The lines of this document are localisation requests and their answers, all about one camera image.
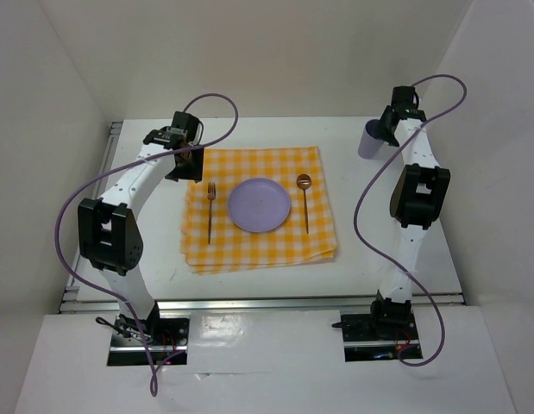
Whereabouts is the lilac cup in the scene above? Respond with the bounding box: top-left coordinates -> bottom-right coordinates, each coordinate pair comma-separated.
358,119 -> 385,160

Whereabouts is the copper fork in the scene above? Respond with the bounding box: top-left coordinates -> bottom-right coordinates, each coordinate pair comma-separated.
207,182 -> 217,243

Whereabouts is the lilac plate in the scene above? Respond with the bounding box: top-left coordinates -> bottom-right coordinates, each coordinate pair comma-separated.
227,178 -> 292,233

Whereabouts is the yellow checkered cloth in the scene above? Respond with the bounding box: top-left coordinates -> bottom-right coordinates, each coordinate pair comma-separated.
180,147 -> 337,274

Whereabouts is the copper spoon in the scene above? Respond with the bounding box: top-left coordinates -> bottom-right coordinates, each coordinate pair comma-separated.
296,173 -> 312,233

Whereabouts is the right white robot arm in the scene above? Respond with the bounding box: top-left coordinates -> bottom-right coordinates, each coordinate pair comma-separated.
367,86 -> 450,340

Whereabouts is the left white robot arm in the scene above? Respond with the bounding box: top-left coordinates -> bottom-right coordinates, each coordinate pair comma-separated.
78,111 -> 204,344

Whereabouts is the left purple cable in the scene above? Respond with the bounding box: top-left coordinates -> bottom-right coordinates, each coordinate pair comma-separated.
53,93 -> 241,398

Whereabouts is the aluminium left rail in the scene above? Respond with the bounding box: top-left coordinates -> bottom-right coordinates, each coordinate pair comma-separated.
54,121 -> 124,298

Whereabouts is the aluminium rail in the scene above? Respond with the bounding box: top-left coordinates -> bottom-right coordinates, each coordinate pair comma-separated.
54,121 -> 124,298
59,292 -> 465,314

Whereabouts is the aluminium front rail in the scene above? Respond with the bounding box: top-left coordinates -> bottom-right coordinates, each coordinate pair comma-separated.
59,292 -> 465,314

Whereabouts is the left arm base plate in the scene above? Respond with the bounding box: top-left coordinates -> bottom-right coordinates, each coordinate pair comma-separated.
95,317 -> 190,367

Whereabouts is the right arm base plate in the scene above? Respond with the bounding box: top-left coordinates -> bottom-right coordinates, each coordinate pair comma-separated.
331,314 -> 423,362

